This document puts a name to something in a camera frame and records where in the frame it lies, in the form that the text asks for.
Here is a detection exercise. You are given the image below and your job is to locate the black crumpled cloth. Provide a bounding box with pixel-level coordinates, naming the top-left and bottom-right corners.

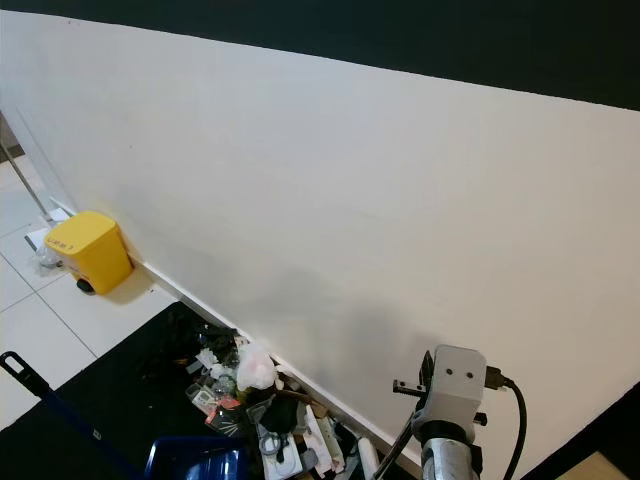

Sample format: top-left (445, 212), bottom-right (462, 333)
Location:
top-left (253, 393), bottom-right (301, 436)

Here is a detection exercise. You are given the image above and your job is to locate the white flat rubbish box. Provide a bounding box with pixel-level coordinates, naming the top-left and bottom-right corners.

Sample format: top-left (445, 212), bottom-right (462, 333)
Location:
top-left (257, 430), bottom-right (306, 479)

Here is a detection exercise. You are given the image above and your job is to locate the white plastic bag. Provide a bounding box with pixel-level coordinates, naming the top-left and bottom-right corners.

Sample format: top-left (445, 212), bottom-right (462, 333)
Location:
top-left (236, 340), bottom-right (281, 393)

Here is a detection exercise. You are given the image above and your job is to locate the clear plastic packaging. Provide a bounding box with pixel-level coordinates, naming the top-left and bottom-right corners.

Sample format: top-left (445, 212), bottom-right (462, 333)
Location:
top-left (188, 365), bottom-right (241, 411)

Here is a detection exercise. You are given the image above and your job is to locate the black crumpled plastic bag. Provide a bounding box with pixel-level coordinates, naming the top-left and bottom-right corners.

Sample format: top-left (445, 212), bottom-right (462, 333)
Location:
top-left (175, 318), bottom-right (236, 361)

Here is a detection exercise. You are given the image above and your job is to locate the clear crumpled plastic wrapper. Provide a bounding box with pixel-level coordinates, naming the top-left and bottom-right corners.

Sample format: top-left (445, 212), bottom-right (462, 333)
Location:
top-left (33, 245), bottom-right (64, 273)

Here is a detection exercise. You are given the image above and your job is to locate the white flat stand base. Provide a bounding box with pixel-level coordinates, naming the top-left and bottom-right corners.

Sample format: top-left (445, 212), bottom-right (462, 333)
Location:
top-left (25, 205), bottom-right (76, 253)

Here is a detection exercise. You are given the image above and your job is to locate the thin silver stand pole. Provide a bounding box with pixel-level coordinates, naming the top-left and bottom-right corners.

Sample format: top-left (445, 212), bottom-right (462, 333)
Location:
top-left (0, 143), bottom-right (63, 219)

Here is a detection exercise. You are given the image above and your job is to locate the yellow plastic trash bin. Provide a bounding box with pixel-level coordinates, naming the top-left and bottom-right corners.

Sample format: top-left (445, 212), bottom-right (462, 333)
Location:
top-left (45, 210), bottom-right (135, 296)

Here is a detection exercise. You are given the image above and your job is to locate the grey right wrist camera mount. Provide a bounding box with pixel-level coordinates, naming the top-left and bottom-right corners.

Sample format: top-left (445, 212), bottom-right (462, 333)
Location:
top-left (417, 345), bottom-right (489, 431)

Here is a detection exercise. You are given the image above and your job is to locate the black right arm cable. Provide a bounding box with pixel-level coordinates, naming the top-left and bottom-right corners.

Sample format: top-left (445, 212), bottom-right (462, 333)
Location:
top-left (485, 366), bottom-right (529, 480)

